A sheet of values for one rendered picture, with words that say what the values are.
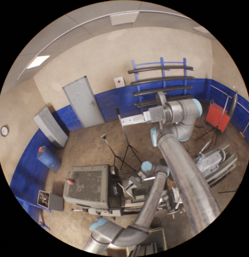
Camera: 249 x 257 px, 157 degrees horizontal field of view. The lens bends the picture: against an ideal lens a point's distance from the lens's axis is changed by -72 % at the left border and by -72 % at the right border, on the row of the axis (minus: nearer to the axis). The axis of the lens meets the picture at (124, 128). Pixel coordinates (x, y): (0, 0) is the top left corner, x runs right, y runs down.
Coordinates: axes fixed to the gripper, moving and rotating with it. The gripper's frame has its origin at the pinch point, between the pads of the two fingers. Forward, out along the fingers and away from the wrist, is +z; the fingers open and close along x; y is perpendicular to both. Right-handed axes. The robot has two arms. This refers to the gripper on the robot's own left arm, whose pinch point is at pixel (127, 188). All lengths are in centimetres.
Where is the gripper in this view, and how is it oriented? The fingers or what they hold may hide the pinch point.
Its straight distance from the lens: 95.6
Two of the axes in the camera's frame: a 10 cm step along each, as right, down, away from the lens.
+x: -6.7, -5.8, 4.7
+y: 2.3, 4.4, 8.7
